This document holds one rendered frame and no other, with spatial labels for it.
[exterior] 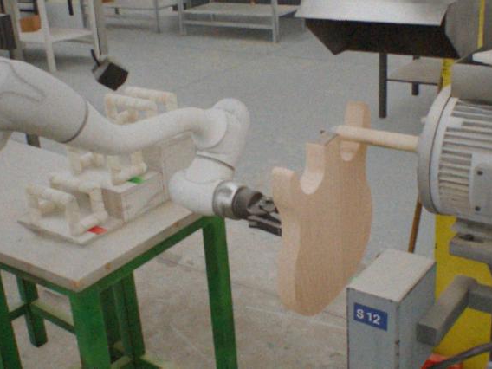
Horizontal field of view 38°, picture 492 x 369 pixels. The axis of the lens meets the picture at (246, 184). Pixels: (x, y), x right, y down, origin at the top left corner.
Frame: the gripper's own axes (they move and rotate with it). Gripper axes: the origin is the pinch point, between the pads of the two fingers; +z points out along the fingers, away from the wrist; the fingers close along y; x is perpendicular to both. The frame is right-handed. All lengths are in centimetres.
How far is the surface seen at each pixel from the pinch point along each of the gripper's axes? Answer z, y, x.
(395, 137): 16.0, -6.6, 20.4
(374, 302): 28.7, 29.0, 8.8
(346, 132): 5.1, -6.1, 20.0
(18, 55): -181, -61, 0
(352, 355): 24.5, 30.4, -3.3
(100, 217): -60, 11, -8
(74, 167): -79, 1, -2
